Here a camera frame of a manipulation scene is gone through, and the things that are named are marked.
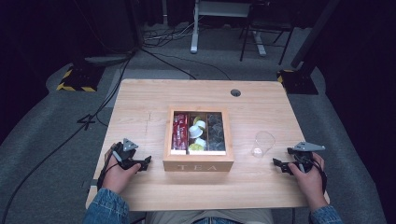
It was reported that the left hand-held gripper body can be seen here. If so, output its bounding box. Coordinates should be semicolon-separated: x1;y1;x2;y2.
111;138;143;171

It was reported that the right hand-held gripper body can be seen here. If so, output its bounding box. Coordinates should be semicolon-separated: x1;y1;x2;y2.
287;141;326;174

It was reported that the wooden tea box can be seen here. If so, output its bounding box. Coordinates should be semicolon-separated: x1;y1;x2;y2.
163;105;235;173

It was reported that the person's left hand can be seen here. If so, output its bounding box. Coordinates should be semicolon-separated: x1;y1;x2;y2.
104;152;142;195

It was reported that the person's right hand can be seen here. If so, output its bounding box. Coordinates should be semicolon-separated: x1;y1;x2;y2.
288;152;328;211

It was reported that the clear plastic cup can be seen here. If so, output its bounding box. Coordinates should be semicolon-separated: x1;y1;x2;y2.
250;131;276;159

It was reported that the bundle of red stick packets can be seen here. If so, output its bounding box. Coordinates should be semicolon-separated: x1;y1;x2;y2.
171;113;190;151

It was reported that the large white capsule cup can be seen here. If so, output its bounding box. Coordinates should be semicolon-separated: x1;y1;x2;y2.
188;125;204;139

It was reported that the pile of dark tea packets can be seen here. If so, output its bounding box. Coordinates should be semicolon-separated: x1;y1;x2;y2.
206;112;226;152

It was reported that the hazard striped stand base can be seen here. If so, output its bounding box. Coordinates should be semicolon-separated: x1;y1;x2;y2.
56;63;106;93
276;68;319;95

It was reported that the person's lap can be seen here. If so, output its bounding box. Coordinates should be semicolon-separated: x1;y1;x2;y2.
145;208;275;224

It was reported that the black slanted beam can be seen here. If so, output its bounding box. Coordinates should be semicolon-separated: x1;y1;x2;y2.
290;0;342;69

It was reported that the black stand column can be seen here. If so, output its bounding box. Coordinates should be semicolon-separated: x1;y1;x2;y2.
123;0;145;52

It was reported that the right hand-held gripper cable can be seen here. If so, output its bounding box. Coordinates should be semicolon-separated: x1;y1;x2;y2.
311;154;329;195

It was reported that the hand-held gripper cable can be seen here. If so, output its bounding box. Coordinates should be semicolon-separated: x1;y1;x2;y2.
311;154;329;195
96;148;121;191

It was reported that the left hand-held gripper cable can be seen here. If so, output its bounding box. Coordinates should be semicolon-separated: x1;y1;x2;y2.
96;148;121;191

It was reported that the long black floor cable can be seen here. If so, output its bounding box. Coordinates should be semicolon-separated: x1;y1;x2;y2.
0;57;134;223

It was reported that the bundle of floor cables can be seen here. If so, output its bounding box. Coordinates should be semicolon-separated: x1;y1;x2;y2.
142;17;200;49

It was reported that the black chair frame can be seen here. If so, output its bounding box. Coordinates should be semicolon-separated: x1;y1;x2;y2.
238;0;295;66

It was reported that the white desk frame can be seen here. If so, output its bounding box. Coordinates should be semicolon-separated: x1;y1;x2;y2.
190;0;268;57

